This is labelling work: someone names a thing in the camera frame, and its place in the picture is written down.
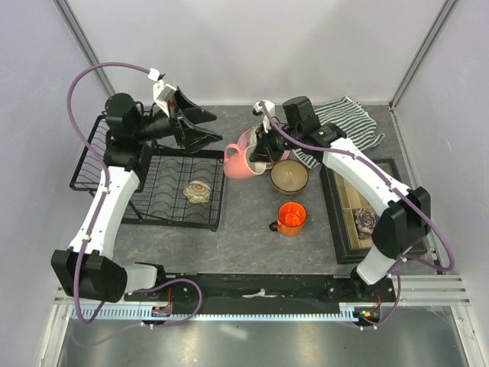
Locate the striped towel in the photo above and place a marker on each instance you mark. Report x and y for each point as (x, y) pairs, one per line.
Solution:
(351, 118)

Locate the orange mug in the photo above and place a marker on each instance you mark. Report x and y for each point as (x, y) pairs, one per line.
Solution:
(291, 217)

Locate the floral rolled tie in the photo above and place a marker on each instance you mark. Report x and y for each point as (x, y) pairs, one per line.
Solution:
(365, 222)

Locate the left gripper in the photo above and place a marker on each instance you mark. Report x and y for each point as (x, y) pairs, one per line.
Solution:
(192, 139)

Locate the black wire dish rack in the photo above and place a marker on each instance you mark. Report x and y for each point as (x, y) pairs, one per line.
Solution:
(159, 200)

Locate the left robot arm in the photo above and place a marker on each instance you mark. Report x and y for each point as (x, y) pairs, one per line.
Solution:
(86, 269)

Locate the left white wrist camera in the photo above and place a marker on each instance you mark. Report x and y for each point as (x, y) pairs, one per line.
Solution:
(162, 91)

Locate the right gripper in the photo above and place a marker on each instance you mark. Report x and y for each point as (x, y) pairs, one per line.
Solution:
(264, 151)

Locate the pink plate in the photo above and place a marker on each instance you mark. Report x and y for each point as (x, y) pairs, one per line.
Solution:
(243, 143)

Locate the speckled grey plate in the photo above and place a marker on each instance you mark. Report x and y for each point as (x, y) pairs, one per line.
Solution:
(254, 134)

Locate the pink mug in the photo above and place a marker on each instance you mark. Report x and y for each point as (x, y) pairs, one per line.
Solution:
(237, 163)

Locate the patterned small bowl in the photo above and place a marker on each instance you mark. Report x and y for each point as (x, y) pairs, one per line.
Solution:
(197, 192)

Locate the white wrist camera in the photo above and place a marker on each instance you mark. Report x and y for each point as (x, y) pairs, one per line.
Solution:
(162, 91)
(266, 109)

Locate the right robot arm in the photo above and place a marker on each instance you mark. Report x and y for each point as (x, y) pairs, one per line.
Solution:
(403, 213)

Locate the black glass-lid display box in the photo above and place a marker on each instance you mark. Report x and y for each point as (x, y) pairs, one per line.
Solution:
(341, 199)

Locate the brown bowl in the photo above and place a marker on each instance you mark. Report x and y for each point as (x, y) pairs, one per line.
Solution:
(289, 177)

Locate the white cable duct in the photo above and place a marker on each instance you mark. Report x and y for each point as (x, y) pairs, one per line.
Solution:
(149, 313)

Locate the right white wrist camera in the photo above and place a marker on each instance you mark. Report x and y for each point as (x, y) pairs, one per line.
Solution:
(266, 109)

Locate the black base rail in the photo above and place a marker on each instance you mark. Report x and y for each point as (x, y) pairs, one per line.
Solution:
(262, 294)

